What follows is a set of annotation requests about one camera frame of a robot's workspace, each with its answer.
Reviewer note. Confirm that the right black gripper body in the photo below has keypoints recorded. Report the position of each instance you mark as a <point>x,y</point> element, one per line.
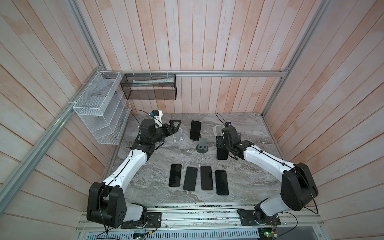
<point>221,143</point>

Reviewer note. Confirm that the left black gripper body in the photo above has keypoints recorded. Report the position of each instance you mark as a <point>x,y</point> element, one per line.
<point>162,132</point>

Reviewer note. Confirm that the reflective black phone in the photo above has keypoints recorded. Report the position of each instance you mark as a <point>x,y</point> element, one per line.
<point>222,154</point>

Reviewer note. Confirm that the white folding phone stand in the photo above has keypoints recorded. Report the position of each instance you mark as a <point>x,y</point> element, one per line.
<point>178,136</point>

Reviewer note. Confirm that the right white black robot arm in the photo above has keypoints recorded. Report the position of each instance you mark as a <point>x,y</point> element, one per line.
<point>298,187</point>

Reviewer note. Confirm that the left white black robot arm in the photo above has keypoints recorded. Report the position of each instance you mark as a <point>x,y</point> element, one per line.
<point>106,203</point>

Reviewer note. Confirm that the dark round centre stand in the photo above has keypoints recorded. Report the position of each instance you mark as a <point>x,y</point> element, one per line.
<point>202,146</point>

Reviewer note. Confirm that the black wire mesh basket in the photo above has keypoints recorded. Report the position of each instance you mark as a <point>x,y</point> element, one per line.
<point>149,87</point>

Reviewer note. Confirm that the white wire mesh shelf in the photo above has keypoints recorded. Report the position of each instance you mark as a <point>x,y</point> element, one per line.
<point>103,108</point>

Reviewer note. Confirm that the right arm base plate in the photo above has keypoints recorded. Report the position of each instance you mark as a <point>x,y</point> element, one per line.
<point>256,218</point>

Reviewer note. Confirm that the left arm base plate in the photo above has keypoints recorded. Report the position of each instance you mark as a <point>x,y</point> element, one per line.
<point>148,220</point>

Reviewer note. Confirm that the aluminium front rail frame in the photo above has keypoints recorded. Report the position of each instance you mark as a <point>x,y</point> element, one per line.
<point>211,221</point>

